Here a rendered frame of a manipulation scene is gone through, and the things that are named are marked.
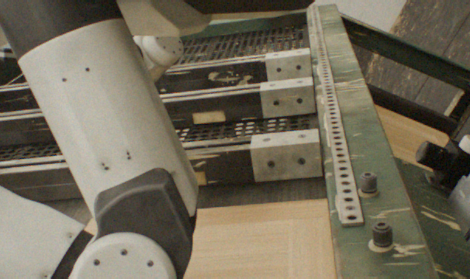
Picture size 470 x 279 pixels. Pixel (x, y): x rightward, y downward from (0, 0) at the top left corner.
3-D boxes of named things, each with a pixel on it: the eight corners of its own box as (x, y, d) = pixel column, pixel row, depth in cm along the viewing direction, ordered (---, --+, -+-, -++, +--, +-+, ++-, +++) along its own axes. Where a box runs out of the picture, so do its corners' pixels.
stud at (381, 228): (394, 249, 71) (392, 229, 70) (374, 250, 71) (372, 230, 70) (391, 238, 73) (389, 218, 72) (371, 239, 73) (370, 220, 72)
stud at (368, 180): (378, 194, 84) (377, 177, 82) (361, 196, 84) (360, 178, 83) (376, 187, 86) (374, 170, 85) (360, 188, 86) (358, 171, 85)
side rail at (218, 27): (309, 38, 224) (306, 11, 220) (53, 70, 241) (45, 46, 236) (309, 33, 232) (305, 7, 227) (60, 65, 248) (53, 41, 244)
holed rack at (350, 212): (364, 225, 77) (364, 222, 77) (342, 226, 77) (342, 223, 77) (317, 5, 227) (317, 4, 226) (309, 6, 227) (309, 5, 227)
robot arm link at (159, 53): (105, 98, 90) (157, 98, 99) (141, 60, 84) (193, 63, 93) (79, 42, 93) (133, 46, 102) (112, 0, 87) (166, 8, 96)
